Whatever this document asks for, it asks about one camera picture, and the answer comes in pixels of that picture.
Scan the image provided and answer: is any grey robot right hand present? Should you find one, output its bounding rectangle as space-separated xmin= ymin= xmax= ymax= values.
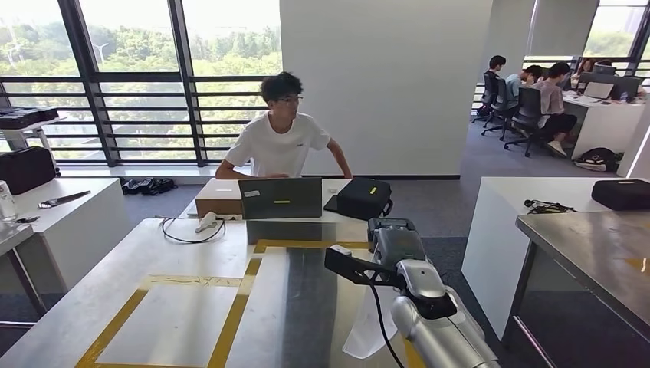
xmin=366 ymin=217 xmax=428 ymax=276

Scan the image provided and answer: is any white curved plastic part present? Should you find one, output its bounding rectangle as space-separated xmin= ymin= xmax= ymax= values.
xmin=341 ymin=284 xmax=400 ymax=360

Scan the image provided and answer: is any steel workbench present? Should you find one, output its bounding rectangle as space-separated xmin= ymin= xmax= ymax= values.
xmin=0 ymin=217 xmax=428 ymax=368

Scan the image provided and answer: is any black carrying case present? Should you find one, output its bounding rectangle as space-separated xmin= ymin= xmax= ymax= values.
xmin=591 ymin=179 xmax=650 ymax=212
xmin=323 ymin=177 xmax=394 ymax=222

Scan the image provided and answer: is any white table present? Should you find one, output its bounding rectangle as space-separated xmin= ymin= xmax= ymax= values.
xmin=0 ymin=177 xmax=131 ymax=297
xmin=461 ymin=176 xmax=650 ymax=341

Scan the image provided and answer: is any grey laptop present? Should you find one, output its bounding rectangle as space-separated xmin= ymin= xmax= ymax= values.
xmin=238 ymin=177 xmax=324 ymax=221

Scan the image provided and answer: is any person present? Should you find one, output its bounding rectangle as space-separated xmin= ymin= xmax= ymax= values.
xmin=504 ymin=64 xmax=543 ymax=110
xmin=215 ymin=71 xmax=353 ymax=181
xmin=481 ymin=54 xmax=507 ymax=110
xmin=530 ymin=61 xmax=579 ymax=158
xmin=573 ymin=57 xmax=598 ymax=88

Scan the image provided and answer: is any black office chair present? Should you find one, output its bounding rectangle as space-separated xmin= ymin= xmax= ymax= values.
xmin=481 ymin=77 xmax=518 ymax=143
xmin=504 ymin=87 xmax=545 ymax=159
xmin=471 ymin=71 xmax=503 ymax=126

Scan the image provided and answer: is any steel table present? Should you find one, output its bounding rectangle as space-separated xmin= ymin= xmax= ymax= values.
xmin=500 ymin=210 xmax=650 ymax=368

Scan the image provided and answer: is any cardboard box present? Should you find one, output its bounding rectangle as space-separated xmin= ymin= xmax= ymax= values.
xmin=195 ymin=178 xmax=244 ymax=219

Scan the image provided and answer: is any black and white backpack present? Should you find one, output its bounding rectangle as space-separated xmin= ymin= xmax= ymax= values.
xmin=573 ymin=147 xmax=624 ymax=174

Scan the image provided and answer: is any silver laptop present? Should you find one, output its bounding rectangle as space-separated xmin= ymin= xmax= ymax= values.
xmin=573 ymin=81 xmax=616 ymax=105

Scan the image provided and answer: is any small black pouch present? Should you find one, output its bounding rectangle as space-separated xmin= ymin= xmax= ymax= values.
xmin=120 ymin=177 xmax=179 ymax=197

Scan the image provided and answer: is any black computer monitor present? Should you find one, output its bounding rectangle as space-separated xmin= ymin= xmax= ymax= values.
xmin=577 ymin=71 xmax=643 ymax=101

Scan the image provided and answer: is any black window railing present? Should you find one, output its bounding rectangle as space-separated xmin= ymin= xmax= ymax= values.
xmin=0 ymin=74 xmax=271 ymax=167

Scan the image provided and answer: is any flat black tool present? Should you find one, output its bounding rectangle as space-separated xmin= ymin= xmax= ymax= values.
xmin=38 ymin=190 xmax=93 ymax=210

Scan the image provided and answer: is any black bag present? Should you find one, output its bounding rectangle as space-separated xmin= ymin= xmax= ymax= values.
xmin=0 ymin=146 xmax=57 ymax=196

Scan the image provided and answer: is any white-topped steel-legged table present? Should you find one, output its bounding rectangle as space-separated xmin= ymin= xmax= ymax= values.
xmin=0 ymin=222 xmax=48 ymax=329

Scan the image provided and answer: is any white metal rack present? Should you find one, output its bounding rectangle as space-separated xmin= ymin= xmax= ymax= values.
xmin=0 ymin=117 xmax=68 ymax=176

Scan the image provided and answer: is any stack of black trays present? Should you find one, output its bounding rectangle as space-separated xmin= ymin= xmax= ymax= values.
xmin=0 ymin=106 xmax=61 ymax=130

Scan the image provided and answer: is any clear plastic bottle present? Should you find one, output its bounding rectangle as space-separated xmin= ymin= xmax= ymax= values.
xmin=0 ymin=180 xmax=18 ymax=223

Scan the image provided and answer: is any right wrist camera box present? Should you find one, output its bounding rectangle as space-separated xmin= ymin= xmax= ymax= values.
xmin=323 ymin=244 xmax=403 ymax=288

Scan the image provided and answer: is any black camera cable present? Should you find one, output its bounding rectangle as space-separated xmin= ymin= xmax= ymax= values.
xmin=366 ymin=276 xmax=405 ymax=368

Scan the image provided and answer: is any black cable bundle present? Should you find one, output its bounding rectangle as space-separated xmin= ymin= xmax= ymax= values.
xmin=523 ymin=199 xmax=579 ymax=216

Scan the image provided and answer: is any yellow tape frame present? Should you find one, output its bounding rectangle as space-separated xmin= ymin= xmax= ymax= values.
xmin=207 ymin=239 xmax=428 ymax=368
xmin=74 ymin=274 xmax=246 ymax=368
xmin=624 ymin=256 xmax=650 ymax=276

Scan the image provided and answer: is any black mouse cable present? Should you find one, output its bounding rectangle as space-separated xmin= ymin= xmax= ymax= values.
xmin=160 ymin=216 xmax=228 ymax=245

